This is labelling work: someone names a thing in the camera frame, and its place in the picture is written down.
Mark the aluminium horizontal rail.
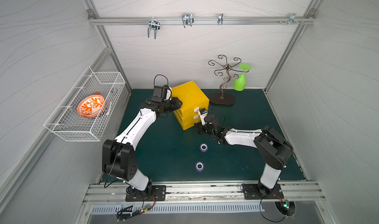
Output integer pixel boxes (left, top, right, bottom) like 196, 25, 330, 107
88, 16, 316, 26

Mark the metal single hook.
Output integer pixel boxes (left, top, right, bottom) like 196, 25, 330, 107
217, 13, 224, 25

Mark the green plastic wine glass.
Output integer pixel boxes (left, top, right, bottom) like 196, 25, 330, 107
233, 64, 251, 91

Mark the metal double hook centre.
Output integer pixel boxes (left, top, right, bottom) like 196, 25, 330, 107
182, 13, 194, 28

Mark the purple tape roll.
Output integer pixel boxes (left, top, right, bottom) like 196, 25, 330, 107
195, 161, 204, 172
199, 144, 208, 152

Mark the metal double hook left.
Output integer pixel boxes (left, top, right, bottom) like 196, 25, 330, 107
148, 19, 160, 39

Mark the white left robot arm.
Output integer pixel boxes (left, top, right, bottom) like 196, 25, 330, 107
102, 85, 183, 196

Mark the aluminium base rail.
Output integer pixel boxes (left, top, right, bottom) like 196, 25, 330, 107
83, 181, 326, 205

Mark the orange patterned bowl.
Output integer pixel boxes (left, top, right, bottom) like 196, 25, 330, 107
77, 94, 106, 118

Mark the metal hook right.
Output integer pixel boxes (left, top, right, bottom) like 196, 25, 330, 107
278, 14, 305, 25

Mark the yellow plastic drawer cabinet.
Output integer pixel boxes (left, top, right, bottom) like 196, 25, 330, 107
172, 81, 209, 131

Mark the white wire basket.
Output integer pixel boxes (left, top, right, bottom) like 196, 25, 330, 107
44, 67, 125, 142

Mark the metal double hook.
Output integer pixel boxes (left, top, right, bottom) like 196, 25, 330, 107
182, 13, 194, 28
148, 19, 160, 39

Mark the bronze scrollwork cup stand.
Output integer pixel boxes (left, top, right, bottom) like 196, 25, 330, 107
208, 55, 242, 106

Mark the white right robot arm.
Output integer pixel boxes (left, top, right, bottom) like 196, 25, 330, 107
194, 114, 293, 193

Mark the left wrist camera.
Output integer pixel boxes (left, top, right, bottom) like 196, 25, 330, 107
164, 85, 172, 100

